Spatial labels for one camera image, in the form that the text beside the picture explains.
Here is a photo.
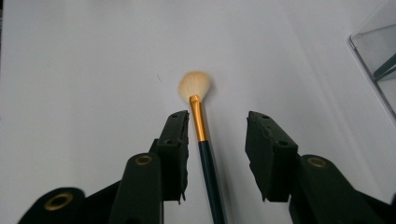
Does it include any clear acrylic brush organizer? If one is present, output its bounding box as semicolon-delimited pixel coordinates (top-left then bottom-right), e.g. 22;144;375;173
346;0;396;129

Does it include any fan makeup brush dark handle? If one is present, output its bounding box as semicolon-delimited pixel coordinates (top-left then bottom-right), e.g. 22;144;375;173
177;70;227;224

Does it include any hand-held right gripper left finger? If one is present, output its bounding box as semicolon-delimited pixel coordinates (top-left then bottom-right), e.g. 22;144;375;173
148;109;191;205

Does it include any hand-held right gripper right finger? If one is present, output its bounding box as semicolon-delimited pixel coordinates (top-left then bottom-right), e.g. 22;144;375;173
244;110;300;203

